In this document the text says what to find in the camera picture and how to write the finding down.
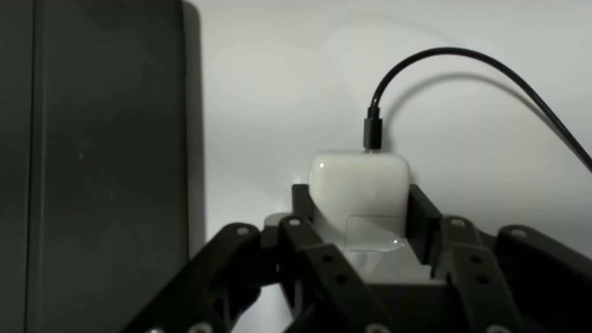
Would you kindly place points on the white charger brick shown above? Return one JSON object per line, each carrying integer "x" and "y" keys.
{"x": 357, "y": 186}

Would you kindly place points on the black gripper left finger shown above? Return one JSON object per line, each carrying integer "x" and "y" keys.
{"x": 320, "y": 271}

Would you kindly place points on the white board mat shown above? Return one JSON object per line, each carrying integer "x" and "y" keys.
{"x": 277, "y": 93}

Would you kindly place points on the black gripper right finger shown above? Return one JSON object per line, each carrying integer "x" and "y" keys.
{"x": 473, "y": 271}

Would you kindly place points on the black closed laptop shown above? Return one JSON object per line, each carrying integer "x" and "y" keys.
{"x": 92, "y": 154}

